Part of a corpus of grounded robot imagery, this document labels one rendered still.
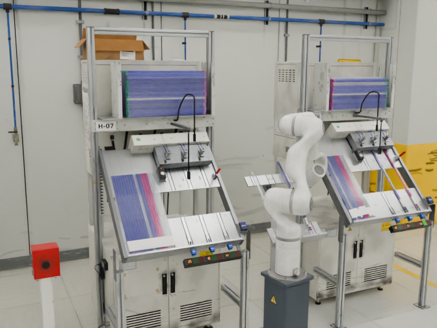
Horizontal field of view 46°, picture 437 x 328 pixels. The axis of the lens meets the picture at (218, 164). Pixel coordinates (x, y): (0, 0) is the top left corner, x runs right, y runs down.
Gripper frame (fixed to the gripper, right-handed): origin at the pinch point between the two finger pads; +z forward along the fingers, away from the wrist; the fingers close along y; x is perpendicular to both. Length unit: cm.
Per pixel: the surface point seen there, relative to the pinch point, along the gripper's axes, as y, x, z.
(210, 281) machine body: 44, 29, 56
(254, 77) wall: -77, -169, 107
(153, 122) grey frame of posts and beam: 74, -59, 6
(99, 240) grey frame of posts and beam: 108, -7, 53
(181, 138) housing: 57, -50, 11
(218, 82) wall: -39, -166, 110
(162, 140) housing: 69, -49, 11
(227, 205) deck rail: 38.5, -3.0, 12.2
